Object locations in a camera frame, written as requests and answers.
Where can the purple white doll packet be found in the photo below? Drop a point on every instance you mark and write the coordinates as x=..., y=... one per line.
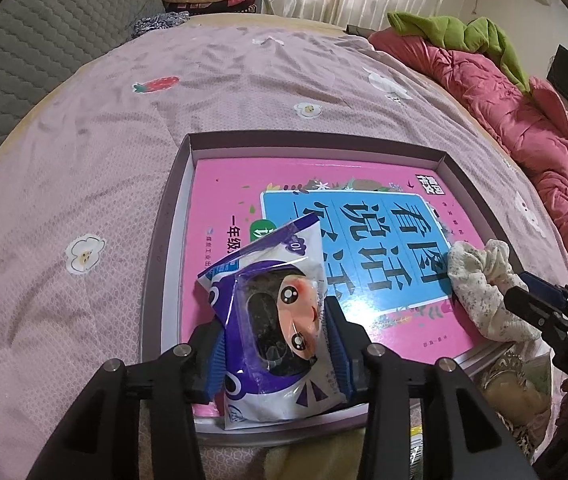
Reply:
x=269, y=297

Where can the blue patterned cloth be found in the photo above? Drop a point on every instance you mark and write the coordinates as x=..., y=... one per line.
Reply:
x=158, y=21

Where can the leopard print scrunchie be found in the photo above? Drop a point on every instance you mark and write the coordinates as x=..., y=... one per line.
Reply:
x=526, y=395

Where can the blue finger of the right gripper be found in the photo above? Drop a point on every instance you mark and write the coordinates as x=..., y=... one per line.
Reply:
x=547, y=317
x=541, y=289

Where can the cream floral scrunchie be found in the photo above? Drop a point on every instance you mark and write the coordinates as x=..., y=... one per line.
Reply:
x=480, y=278

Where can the pink quilted comforter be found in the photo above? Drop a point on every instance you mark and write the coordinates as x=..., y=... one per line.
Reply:
x=532, y=128

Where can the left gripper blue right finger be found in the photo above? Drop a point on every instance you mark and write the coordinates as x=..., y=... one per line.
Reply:
x=346, y=344

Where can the green fleece blanket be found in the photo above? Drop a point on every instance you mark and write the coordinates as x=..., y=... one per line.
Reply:
x=480, y=35

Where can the shallow grey cardboard box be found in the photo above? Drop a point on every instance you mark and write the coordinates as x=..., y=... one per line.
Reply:
x=163, y=288

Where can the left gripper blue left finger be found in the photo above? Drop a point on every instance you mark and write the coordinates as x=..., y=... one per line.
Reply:
x=208, y=342

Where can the pink and blue book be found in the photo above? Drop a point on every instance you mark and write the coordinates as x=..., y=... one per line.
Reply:
x=386, y=231

